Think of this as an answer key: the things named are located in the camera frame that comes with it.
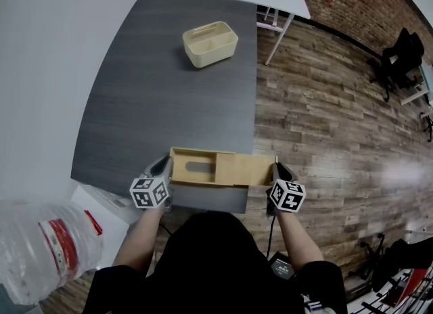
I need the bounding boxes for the light wooden board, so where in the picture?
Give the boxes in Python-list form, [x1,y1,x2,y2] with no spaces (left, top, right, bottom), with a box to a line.
[215,152,279,187]

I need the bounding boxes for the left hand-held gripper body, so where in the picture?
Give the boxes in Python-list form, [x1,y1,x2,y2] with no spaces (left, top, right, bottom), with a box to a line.
[129,176,175,212]

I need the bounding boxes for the clear water bottle red label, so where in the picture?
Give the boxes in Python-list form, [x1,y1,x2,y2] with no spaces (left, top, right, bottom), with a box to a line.
[0,200,104,307]

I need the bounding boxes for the black swivel chair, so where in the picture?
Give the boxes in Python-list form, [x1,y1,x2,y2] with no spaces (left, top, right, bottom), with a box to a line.
[348,233,433,294]

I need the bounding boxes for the person's right forearm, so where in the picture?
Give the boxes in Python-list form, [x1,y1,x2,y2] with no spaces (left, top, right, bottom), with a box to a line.
[277,212,326,273]

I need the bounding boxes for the white cluttered table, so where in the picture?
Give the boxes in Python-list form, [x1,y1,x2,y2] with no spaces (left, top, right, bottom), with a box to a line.
[344,265,433,314]

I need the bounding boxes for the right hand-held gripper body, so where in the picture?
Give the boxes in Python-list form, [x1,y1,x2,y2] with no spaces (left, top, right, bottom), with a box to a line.
[265,179,306,218]

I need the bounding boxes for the white water dispenser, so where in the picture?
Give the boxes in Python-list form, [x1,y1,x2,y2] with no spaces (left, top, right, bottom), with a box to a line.
[70,183,137,273]

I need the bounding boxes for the black office chair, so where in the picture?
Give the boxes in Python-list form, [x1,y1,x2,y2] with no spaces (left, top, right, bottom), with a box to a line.
[419,111,433,143]
[368,27,426,102]

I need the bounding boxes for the cream plastic caddy basket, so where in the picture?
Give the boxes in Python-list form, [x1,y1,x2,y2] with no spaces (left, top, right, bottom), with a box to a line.
[182,20,240,69]

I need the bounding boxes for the black battery pack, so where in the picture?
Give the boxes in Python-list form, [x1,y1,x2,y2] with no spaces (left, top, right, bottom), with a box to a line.
[269,251,295,280]

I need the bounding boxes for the person's left forearm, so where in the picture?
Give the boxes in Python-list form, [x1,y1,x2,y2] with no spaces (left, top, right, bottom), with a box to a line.
[113,206,166,276]

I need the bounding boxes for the white desk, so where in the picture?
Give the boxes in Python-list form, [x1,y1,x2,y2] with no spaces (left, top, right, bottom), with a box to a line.
[401,62,433,106]

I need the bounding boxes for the person's black shirt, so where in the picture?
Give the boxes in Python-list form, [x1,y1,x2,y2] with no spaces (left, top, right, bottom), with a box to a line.
[83,210,348,314]

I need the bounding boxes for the dark grey table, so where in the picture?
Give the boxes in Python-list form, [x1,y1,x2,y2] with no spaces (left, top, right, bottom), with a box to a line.
[70,0,259,215]

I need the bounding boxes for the wooden box with sliding lid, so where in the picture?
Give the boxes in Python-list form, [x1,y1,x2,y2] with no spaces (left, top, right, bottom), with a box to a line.
[168,146,251,189]

